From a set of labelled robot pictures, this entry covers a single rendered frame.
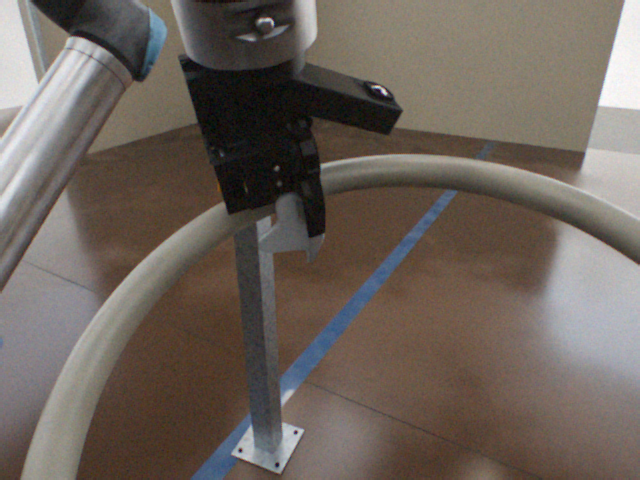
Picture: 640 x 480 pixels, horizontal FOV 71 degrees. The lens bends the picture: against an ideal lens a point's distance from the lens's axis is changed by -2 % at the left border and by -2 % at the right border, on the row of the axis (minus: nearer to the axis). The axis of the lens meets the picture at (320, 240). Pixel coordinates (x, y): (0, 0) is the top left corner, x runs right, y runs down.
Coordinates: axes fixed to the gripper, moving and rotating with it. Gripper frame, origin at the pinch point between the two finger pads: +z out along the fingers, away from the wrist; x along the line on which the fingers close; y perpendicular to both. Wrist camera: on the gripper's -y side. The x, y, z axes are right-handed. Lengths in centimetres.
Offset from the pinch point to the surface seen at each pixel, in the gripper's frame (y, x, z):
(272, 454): 17, -23, 137
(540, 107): -368, -304, 272
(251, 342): 11, -43, 92
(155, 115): 45, -506, 282
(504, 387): -82, -18, 156
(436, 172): -11.5, 4.5, -7.0
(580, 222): -19.5, 13.9, -6.2
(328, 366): -16, -56, 157
